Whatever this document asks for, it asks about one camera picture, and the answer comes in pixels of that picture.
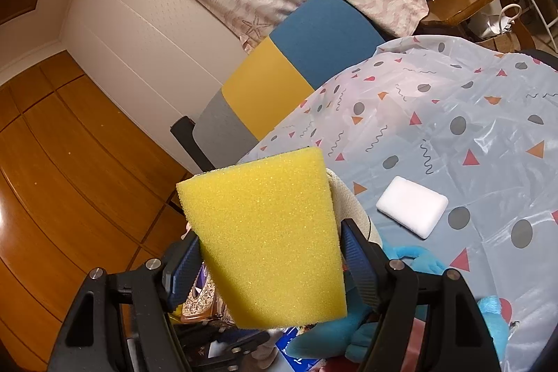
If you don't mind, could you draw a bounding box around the blue Tempo tissue pack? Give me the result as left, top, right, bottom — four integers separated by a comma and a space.
275, 325, 327, 371

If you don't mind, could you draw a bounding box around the blue plush toy with lollipop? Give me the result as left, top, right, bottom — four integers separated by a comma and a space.
287, 223, 509, 371

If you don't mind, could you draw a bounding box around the yellow foam sponge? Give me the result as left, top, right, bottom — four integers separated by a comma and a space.
177, 147, 347, 329

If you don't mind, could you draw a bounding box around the grey yellow blue chair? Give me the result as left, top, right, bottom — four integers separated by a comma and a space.
170, 0, 386, 172

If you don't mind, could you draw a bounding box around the beige knitted item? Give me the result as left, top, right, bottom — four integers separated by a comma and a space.
326, 169, 383, 246

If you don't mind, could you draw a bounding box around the patterned plastic tablecloth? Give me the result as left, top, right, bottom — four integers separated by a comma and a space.
246, 36, 557, 371

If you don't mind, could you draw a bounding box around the ornate silver tissue box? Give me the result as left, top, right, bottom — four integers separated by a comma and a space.
181, 264, 216, 323

